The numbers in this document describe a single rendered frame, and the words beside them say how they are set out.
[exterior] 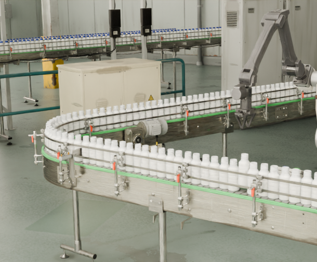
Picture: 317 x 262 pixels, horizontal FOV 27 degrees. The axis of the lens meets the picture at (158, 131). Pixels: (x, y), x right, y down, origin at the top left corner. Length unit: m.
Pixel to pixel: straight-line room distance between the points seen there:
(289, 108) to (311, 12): 4.35
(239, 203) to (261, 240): 2.11
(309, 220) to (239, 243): 2.24
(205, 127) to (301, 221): 2.41
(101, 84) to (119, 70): 0.29
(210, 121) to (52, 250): 1.68
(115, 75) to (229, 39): 2.52
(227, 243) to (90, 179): 1.78
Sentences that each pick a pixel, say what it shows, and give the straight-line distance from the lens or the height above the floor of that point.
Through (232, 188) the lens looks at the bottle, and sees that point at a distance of 3.42.
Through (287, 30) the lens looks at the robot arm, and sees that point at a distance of 3.60.
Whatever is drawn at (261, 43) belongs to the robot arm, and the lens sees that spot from 3.38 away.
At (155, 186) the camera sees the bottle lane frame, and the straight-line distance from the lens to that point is 3.68.
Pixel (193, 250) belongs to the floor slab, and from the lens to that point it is 5.28.
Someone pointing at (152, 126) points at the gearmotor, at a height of 1.01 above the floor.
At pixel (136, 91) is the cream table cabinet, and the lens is 7.78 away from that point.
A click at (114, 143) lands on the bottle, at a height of 1.15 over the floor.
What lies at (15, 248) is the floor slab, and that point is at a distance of 5.51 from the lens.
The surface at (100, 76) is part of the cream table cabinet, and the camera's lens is 7.49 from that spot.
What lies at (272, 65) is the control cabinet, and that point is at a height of 0.90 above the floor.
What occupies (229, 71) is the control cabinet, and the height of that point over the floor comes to 0.83.
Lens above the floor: 2.04
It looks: 12 degrees down
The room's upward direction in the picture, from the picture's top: 1 degrees counter-clockwise
